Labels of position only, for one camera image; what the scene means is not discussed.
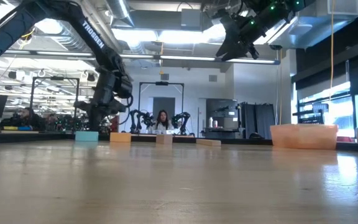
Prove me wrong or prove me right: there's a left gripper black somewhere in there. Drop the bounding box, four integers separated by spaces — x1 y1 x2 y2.
75 63 127 132

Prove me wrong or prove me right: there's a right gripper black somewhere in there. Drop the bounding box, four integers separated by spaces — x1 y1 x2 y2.
215 15 272 62

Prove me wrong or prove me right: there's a teal thick block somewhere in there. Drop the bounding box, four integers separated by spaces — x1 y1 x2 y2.
75 131 99 142

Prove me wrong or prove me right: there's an orange thick block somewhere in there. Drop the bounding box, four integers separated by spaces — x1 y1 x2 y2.
109 132 132 144

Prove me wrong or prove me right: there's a wooden thick block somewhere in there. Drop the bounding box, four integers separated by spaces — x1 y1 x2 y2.
155 133 173 145

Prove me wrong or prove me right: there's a wooden plank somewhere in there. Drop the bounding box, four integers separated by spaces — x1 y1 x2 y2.
196 138 222 147

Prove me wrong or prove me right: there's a person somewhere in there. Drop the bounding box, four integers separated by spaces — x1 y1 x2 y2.
149 109 176 135
46 113 59 126
11 107 45 131

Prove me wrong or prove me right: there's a long ceiling light bar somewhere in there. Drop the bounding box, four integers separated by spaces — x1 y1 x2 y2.
3 48 281 65

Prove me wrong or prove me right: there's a grey ceiling box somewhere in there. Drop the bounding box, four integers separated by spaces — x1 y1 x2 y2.
180 8 203 32

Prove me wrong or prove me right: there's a dark cabinet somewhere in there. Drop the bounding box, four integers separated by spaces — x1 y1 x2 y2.
206 98 239 139

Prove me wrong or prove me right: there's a grey door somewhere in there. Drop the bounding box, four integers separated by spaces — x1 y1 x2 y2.
152 96 176 125

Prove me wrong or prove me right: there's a dark curtain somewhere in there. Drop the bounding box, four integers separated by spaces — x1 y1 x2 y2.
239 102 275 140

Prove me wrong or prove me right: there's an orange plastic bin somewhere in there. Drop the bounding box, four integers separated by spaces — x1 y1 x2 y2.
270 123 339 151

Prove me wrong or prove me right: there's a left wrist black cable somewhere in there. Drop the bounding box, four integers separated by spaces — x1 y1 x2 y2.
118 95 135 125

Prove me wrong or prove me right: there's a black table frame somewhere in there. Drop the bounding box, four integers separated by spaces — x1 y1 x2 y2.
0 130 358 154

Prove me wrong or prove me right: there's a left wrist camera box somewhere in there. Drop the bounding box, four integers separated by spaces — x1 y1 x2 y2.
116 75 134 100

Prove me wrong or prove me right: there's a black gantry frame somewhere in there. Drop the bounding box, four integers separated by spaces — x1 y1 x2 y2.
137 82 185 134
29 77 80 125

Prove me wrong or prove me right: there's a yellow hanging cord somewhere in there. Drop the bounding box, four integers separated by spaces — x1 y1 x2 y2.
329 0 335 103
278 49 283 125

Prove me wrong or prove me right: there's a large metal air duct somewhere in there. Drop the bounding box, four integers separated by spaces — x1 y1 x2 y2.
259 0 358 50

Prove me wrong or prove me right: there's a silver spiral air duct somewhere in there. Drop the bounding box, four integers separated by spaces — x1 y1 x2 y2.
42 18 88 52

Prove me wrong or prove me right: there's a black wire rack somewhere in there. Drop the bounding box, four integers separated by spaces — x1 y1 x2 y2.
292 102 325 125

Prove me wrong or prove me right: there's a ceiling cable reel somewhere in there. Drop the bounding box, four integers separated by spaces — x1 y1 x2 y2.
19 27 36 43

